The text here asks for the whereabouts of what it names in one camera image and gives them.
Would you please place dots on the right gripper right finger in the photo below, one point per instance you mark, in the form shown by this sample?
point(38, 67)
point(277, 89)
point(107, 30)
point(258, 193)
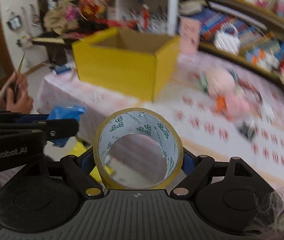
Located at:
point(198, 175)

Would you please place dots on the pink sticker cylinder holder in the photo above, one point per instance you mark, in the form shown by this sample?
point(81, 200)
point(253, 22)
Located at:
point(189, 30)

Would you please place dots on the lower orange blue box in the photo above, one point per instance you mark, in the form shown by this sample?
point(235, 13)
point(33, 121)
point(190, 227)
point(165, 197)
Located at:
point(253, 59)

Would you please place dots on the child's hand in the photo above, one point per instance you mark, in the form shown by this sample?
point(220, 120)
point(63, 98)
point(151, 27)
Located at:
point(14, 95)

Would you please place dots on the light pink plush toy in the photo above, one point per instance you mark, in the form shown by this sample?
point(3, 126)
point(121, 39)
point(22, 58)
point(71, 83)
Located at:
point(220, 82)

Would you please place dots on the wooden bookshelf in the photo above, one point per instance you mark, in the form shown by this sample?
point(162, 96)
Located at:
point(266, 14)

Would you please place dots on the orange blue box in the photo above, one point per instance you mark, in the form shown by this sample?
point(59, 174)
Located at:
point(253, 59)
point(268, 55)

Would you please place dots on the yellow packing tape roll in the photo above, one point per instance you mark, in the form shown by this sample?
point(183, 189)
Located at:
point(142, 140)

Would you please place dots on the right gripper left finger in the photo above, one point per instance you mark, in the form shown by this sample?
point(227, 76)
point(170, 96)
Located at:
point(76, 173)

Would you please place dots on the pink checkered table mat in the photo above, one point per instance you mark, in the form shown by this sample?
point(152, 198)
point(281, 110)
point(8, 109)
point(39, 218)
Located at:
point(188, 110)

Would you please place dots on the yellow cardboard box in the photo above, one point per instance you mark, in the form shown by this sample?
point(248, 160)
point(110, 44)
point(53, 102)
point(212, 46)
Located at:
point(127, 61)

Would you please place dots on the white quilted pearl handbag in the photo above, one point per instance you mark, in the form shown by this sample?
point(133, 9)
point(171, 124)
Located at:
point(226, 39)

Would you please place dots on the orange toy chair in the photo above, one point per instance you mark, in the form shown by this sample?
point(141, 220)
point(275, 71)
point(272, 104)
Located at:
point(220, 104)

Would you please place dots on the blue packet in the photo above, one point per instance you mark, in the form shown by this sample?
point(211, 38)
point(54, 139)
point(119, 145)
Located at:
point(64, 123)

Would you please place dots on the upper orange blue box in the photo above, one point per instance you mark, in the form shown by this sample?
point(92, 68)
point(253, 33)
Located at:
point(268, 55)

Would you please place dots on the mint green clip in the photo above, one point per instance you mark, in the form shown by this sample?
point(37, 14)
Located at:
point(203, 83)

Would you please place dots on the row of leaning books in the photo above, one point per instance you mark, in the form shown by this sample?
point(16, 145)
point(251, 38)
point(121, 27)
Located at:
point(251, 36)

